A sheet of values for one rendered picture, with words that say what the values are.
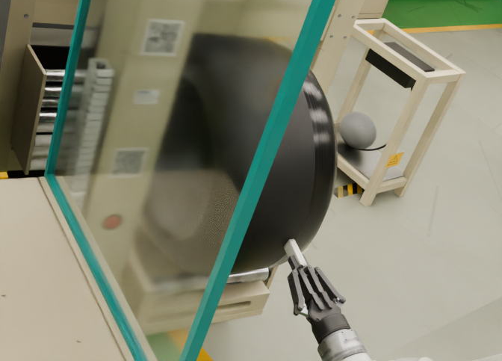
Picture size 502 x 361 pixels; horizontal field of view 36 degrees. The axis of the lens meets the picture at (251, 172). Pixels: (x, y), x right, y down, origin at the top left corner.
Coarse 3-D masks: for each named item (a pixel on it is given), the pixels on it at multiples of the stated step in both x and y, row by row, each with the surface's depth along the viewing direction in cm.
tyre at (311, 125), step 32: (320, 96) 171; (288, 128) 163; (320, 128) 167; (288, 160) 162; (320, 160) 167; (288, 192) 164; (320, 192) 169; (256, 224) 163; (288, 224) 168; (320, 224) 175; (256, 256) 172
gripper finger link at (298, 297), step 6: (294, 270) 166; (288, 276) 167; (294, 276) 165; (288, 282) 166; (294, 282) 164; (294, 288) 164; (300, 288) 164; (294, 294) 163; (300, 294) 163; (294, 300) 163; (300, 300) 161; (294, 306) 162; (300, 306) 160; (294, 312) 161
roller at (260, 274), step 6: (252, 270) 194; (258, 270) 195; (264, 270) 196; (270, 270) 197; (234, 276) 191; (240, 276) 192; (246, 276) 193; (252, 276) 194; (258, 276) 195; (264, 276) 196; (228, 282) 190; (234, 282) 191; (240, 282) 192; (246, 282) 194
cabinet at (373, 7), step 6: (366, 0) 636; (372, 0) 641; (378, 0) 646; (384, 0) 652; (366, 6) 641; (372, 6) 646; (378, 6) 651; (384, 6) 657; (360, 12) 640; (366, 12) 646; (372, 12) 651; (378, 12) 656; (360, 18) 647; (366, 18) 654; (372, 18) 659; (378, 18) 665
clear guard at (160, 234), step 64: (128, 0) 109; (192, 0) 95; (256, 0) 83; (320, 0) 73; (128, 64) 110; (192, 64) 95; (256, 64) 84; (64, 128) 133; (128, 128) 111; (192, 128) 96; (256, 128) 84; (64, 192) 134; (128, 192) 112; (192, 192) 97; (256, 192) 86; (128, 256) 113; (192, 256) 97; (128, 320) 114; (192, 320) 98
